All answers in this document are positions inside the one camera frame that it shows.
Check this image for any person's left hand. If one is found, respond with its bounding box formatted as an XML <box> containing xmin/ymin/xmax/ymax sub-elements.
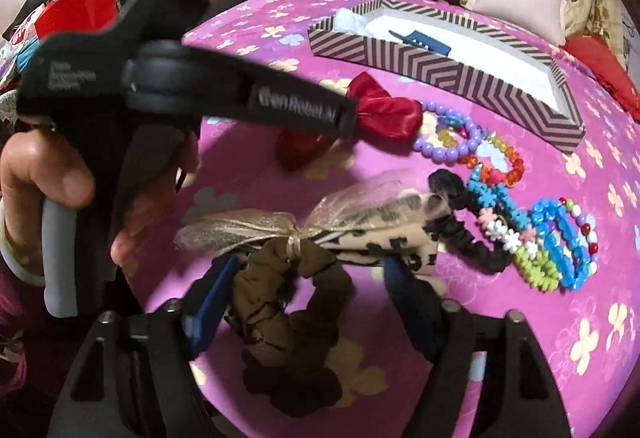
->
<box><xmin>0</xmin><ymin>130</ymin><xmax>201</xmax><ymax>269</ymax></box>

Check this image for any multicolour round bead bracelet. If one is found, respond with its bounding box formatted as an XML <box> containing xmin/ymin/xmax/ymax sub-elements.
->
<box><xmin>557</xmin><ymin>197</ymin><xmax>601</xmax><ymax>275</ymax></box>

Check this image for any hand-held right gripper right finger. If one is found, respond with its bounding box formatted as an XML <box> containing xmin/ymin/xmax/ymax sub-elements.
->
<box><xmin>382</xmin><ymin>255</ymin><xmax>573</xmax><ymax>438</ymax></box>

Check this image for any orange bead bracelet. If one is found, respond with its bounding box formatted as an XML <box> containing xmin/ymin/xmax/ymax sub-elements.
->
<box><xmin>462</xmin><ymin>133</ymin><xmax>526</xmax><ymax>189</ymax></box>

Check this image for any red satin bow hair clip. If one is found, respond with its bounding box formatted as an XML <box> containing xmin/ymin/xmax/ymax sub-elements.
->
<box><xmin>277</xmin><ymin>72</ymin><xmax>424</xmax><ymax>169</ymax></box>

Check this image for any pink floral blanket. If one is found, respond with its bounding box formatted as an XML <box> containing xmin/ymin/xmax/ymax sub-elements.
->
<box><xmin>142</xmin><ymin>0</ymin><xmax>640</xmax><ymax>438</ymax></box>

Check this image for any small pastel bead bracelet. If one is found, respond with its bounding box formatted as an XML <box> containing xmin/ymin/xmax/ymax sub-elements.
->
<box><xmin>435</xmin><ymin>114</ymin><xmax>473</xmax><ymax>149</ymax></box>

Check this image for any black scrunchie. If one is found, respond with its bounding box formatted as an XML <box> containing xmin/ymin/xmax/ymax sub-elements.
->
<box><xmin>427</xmin><ymin>168</ymin><xmax>516</xmax><ymax>276</ymax></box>

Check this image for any purple bead bracelet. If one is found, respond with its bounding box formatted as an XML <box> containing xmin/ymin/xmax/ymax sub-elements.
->
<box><xmin>412</xmin><ymin>100</ymin><xmax>484</xmax><ymax>165</ymax></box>

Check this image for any striped cardboard box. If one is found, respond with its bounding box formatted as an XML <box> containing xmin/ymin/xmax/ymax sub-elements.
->
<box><xmin>307</xmin><ymin>0</ymin><xmax>586</xmax><ymax>156</ymax></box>

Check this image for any white fluffy scrunchie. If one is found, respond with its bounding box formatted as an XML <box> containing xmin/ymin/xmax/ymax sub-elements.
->
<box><xmin>332</xmin><ymin>10</ymin><xmax>382</xmax><ymax>39</ymax></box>

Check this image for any red cushion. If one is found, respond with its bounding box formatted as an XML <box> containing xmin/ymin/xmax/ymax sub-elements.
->
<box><xmin>562</xmin><ymin>35</ymin><xmax>640</xmax><ymax>121</ymax></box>

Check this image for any blue bead bracelet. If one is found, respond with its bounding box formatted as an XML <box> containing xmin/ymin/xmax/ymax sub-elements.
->
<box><xmin>529</xmin><ymin>198</ymin><xmax>592</xmax><ymax>291</ymax></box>

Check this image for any blue hair tie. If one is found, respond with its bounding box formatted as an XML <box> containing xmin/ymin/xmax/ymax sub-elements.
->
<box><xmin>467</xmin><ymin>165</ymin><xmax>558</xmax><ymax>293</ymax></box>

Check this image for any blue hair clip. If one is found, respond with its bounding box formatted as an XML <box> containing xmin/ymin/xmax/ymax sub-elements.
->
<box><xmin>389</xmin><ymin>30</ymin><xmax>452</xmax><ymax>57</ymax></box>

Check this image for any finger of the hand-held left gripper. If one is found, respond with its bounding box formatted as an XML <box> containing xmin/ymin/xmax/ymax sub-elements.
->
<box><xmin>235</xmin><ymin>76</ymin><xmax>360</xmax><ymax>139</ymax></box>

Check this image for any red paper bag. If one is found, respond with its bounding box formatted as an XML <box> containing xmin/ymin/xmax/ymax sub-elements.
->
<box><xmin>35</xmin><ymin>0</ymin><xmax>122</xmax><ymax>42</ymax></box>

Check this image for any leopard print bow hair tie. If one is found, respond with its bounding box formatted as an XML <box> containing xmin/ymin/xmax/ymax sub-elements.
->
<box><xmin>172</xmin><ymin>168</ymin><xmax>451</xmax><ymax>279</ymax></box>

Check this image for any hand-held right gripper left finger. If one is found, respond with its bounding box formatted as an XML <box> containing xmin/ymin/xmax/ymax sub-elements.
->
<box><xmin>47</xmin><ymin>254</ymin><xmax>241</xmax><ymax>438</ymax></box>

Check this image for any brown scrunchie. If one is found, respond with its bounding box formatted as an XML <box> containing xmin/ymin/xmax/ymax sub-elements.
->
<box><xmin>227</xmin><ymin>238</ymin><xmax>353</xmax><ymax>419</ymax></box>

